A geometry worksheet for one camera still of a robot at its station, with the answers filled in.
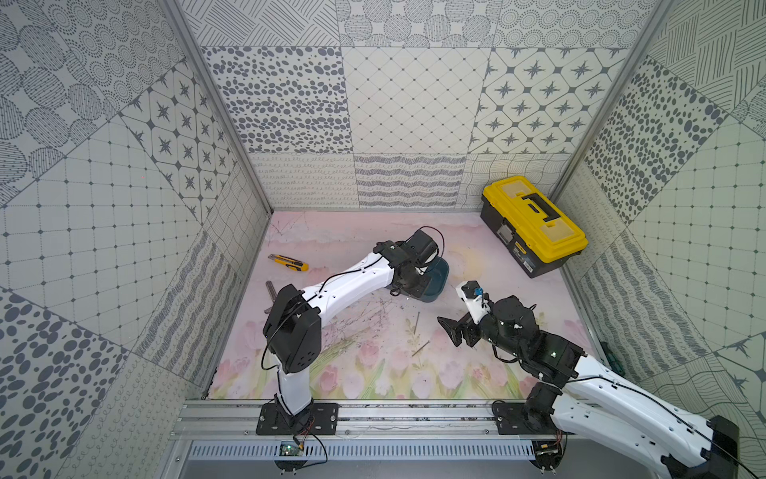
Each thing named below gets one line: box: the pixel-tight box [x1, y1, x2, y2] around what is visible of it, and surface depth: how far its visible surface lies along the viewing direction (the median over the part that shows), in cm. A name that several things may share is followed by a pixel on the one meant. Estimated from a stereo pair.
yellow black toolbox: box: [479, 175, 589, 279], surface depth 100 cm
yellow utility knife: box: [267, 253, 311, 272], surface depth 106 cm
